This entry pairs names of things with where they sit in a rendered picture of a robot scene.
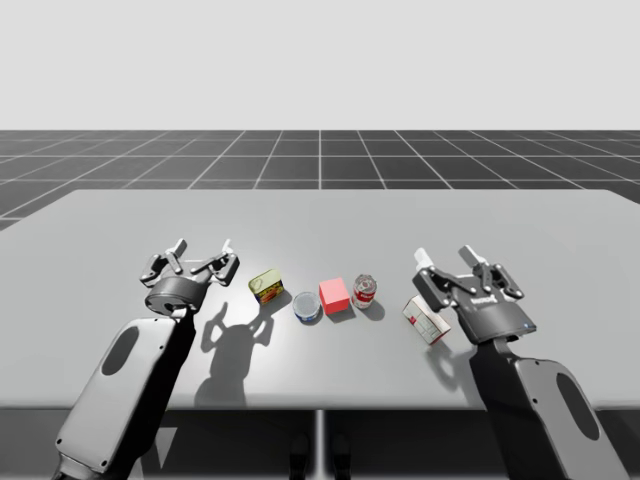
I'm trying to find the red and white can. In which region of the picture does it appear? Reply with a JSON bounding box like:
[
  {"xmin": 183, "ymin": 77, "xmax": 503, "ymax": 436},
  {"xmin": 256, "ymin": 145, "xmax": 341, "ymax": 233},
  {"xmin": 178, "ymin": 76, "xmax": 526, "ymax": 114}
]
[{"xmin": 351, "ymin": 273, "xmax": 379, "ymax": 310}]

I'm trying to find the blue flat can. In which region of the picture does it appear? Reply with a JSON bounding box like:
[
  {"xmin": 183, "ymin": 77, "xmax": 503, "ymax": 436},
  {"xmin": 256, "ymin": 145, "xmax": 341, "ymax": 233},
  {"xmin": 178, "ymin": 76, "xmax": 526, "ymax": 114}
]
[{"xmin": 292, "ymin": 291, "xmax": 323, "ymax": 325}]

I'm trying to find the red and white carton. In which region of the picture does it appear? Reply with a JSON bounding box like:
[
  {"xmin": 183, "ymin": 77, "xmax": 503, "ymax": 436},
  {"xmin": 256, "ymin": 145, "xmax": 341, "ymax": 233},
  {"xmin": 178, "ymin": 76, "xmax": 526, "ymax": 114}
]
[{"xmin": 402, "ymin": 294, "xmax": 453, "ymax": 346}]

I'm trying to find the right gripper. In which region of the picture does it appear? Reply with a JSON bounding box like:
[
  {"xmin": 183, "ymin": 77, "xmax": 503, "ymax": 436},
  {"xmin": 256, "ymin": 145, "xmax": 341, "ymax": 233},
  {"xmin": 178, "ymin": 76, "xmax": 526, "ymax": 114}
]
[{"xmin": 410, "ymin": 243, "xmax": 539, "ymax": 346}]

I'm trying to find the pink cube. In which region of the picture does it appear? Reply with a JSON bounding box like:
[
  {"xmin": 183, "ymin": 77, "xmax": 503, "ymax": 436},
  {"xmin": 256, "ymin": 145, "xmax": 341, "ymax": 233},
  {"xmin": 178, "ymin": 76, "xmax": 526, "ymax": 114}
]
[{"xmin": 318, "ymin": 277, "xmax": 351, "ymax": 316}]

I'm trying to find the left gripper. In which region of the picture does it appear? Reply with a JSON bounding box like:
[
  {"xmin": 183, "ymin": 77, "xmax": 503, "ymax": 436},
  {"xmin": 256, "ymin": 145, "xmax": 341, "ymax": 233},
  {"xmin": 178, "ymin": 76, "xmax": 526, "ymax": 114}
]
[{"xmin": 138, "ymin": 238, "xmax": 240, "ymax": 317}]

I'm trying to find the green and blue rectangular can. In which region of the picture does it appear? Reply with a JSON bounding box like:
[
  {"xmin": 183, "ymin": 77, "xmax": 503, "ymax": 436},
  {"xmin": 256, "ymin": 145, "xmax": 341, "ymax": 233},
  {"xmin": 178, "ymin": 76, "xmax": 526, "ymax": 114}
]
[{"xmin": 248, "ymin": 268, "xmax": 288, "ymax": 306}]

